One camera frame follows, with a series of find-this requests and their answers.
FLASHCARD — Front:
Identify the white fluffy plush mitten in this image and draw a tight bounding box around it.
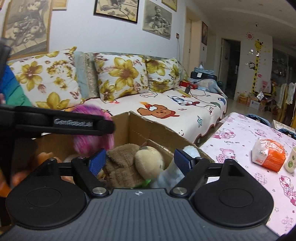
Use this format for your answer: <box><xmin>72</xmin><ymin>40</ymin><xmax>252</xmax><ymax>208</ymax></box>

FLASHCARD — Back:
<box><xmin>183</xmin><ymin>146</ymin><xmax>201</xmax><ymax>158</ymax></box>

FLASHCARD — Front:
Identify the pink purple knitted mitten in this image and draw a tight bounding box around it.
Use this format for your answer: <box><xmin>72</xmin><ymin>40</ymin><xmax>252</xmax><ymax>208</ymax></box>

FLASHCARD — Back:
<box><xmin>71</xmin><ymin>104</ymin><xmax>115</xmax><ymax>156</ymax></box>

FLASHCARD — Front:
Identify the light blue fleece mitten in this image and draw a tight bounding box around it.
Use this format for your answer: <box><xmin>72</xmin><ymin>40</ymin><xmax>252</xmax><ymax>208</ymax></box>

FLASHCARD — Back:
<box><xmin>150</xmin><ymin>159</ymin><xmax>184</xmax><ymax>192</ymax></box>

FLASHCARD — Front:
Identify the brown plush bear mitten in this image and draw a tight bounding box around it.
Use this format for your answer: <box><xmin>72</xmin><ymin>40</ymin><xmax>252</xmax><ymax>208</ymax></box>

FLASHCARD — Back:
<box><xmin>103</xmin><ymin>144</ymin><xmax>165</xmax><ymax>188</ymax></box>

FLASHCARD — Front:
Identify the pink cartoon tablecloth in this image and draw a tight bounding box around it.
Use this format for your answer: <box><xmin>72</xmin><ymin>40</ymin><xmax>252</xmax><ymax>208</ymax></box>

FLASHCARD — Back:
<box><xmin>201</xmin><ymin>113</ymin><xmax>295</xmax><ymax>235</ymax></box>

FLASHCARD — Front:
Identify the yellow floral cushion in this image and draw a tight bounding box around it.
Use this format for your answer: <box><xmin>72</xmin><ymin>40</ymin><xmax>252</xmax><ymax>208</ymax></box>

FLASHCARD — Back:
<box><xmin>8</xmin><ymin>46</ymin><xmax>83</xmax><ymax>110</ymax></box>
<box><xmin>93</xmin><ymin>52</ymin><xmax>149</xmax><ymax>103</ymax></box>
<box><xmin>145</xmin><ymin>58</ymin><xmax>181</xmax><ymax>93</ymax></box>

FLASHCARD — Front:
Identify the sofa with cartoon cover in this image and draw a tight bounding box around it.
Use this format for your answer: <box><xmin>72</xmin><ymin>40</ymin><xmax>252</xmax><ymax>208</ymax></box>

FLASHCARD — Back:
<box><xmin>63</xmin><ymin>50</ymin><xmax>227</xmax><ymax>142</ymax></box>

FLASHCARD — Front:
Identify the cardboard box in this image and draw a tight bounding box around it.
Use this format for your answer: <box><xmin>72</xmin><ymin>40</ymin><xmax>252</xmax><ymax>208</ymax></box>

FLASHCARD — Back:
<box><xmin>14</xmin><ymin>111</ymin><xmax>215</xmax><ymax>186</ymax></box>

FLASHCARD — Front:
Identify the orange tissue pack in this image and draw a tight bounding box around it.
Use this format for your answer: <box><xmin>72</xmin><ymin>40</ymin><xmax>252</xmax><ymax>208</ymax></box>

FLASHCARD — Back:
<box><xmin>251</xmin><ymin>138</ymin><xmax>286</xmax><ymax>172</ymax></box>

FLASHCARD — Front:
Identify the white paper cup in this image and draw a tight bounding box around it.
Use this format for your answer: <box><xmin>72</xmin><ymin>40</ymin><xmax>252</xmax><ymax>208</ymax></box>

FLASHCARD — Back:
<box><xmin>285</xmin><ymin>147</ymin><xmax>296</xmax><ymax>173</ymax></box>

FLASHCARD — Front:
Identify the grey child portrait picture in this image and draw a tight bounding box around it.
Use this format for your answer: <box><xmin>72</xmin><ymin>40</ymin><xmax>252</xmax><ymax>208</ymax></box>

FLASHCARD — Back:
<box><xmin>142</xmin><ymin>1</ymin><xmax>172</xmax><ymax>40</ymax></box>

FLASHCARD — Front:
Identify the black framed bird picture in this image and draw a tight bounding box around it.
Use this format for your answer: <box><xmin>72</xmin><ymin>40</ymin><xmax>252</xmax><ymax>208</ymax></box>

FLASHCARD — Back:
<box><xmin>94</xmin><ymin>0</ymin><xmax>139</xmax><ymax>24</ymax></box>

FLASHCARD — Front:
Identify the giraffe height wall sticker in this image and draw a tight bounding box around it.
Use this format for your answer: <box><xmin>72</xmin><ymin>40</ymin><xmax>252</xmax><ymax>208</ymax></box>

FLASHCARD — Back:
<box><xmin>251</xmin><ymin>39</ymin><xmax>263</xmax><ymax>94</ymax></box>

